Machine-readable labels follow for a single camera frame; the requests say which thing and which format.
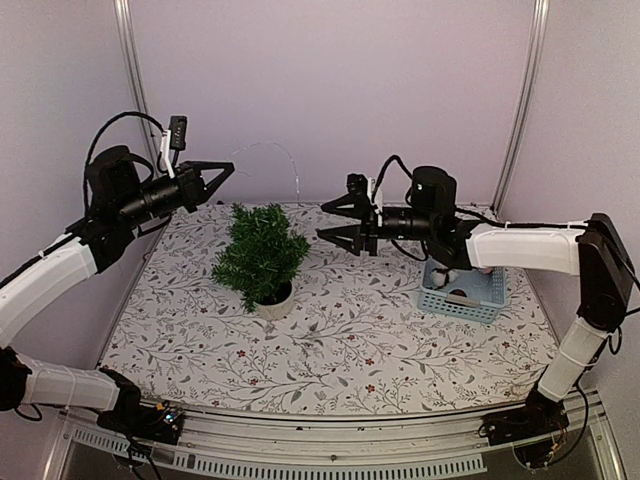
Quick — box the thin fairy light wire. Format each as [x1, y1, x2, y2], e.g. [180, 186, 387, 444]
[227, 141, 302, 204]

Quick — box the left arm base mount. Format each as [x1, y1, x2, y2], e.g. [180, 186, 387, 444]
[97, 368, 184, 445]

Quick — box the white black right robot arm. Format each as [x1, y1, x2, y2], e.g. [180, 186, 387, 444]
[318, 166, 637, 436]

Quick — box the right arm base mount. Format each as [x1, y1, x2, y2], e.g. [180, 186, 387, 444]
[477, 390, 569, 446]

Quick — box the white ribbed plant pot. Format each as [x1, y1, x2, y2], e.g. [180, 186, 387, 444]
[256, 282, 295, 321]

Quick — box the aluminium corner post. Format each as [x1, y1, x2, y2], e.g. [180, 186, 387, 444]
[113, 0, 159, 160]
[491, 0, 550, 215]

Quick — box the white cotton boll ornament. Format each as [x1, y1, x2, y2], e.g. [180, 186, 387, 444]
[429, 267, 459, 290]

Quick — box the dark red bauble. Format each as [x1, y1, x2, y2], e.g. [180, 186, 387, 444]
[448, 289, 467, 298]

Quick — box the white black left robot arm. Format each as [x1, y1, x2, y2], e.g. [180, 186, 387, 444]
[1, 145, 234, 434]

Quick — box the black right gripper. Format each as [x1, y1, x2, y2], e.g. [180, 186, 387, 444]
[316, 194, 435, 258]

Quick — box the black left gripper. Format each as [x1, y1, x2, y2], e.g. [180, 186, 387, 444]
[115, 160, 233, 227]

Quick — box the aluminium corner post left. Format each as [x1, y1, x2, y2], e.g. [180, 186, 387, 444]
[113, 0, 159, 160]

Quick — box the black left camera cable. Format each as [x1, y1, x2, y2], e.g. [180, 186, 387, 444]
[84, 110, 169, 221]

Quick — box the light blue perforated basket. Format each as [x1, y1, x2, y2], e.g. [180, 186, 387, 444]
[417, 259, 506, 324]

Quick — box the aluminium corner post right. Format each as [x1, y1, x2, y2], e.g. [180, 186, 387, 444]
[491, 0, 550, 215]

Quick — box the small green christmas tree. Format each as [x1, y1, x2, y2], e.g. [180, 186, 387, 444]
[212, 204, 310, 313]

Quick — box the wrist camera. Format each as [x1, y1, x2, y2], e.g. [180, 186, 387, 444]
[346, 173, 383, 218]
[159, 115, 188, 178]

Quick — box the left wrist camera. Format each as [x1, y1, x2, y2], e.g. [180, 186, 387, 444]
[159, 115, 188, 178]

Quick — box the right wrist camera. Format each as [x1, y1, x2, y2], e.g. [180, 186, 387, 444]
[346, 173, 383, 218]

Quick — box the aluminium front rail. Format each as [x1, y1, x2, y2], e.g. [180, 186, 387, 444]
[43, 388, 631, 479]

